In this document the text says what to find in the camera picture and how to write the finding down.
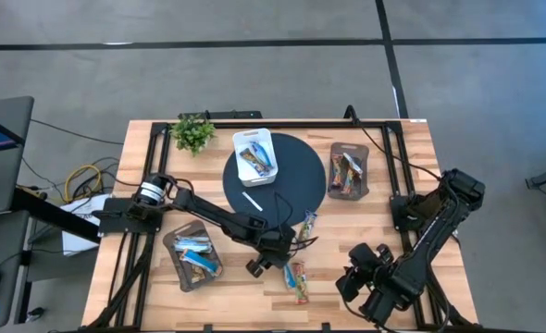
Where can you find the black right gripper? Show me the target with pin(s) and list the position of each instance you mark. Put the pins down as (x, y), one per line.
(379, 282)

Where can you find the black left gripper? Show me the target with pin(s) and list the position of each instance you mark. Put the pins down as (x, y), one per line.
(275, 247)

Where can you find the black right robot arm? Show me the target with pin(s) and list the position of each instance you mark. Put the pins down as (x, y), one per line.
(432, 226)

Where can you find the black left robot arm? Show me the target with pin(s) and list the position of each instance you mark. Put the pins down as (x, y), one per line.
(208, 210)

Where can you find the white label strip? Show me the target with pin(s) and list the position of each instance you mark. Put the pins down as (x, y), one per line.
(252, 201)

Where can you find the grey plastic bin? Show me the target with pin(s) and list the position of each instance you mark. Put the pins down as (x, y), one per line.
(363, 189)
(173, 259)

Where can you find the white plastic bin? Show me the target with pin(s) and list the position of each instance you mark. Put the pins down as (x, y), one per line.
(243, 178)

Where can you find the round dark woven placemat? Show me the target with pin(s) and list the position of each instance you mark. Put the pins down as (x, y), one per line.
(301, 180)

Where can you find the green plant in white pot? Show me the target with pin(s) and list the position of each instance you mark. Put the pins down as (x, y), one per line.
(192, 134)

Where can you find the white paper sheet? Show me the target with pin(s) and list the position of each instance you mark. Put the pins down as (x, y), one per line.
(76, 231)

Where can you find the black desk beam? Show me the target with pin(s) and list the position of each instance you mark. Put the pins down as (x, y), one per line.
(55, 215)

